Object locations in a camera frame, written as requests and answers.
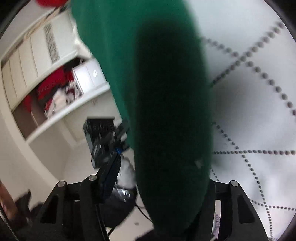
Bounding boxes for green and cream varsity jacket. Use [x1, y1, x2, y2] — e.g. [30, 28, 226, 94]
[71, 1, 212, 240]

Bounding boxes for red and white folded clothes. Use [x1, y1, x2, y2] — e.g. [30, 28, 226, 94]
[20, 67, 82, 118]

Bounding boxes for white box on shelf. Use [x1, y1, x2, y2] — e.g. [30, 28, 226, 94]
[72, 58, 107, 94]

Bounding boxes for white bedside cabinet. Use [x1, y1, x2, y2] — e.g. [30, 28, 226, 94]
[2, 9, 110, 143]

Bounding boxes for red puffy garment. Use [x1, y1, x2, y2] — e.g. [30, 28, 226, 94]
[36, 0, 68, 8]

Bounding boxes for white quilted floral bedspread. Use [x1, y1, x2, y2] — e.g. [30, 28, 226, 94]
[187, 1, 295, 240]

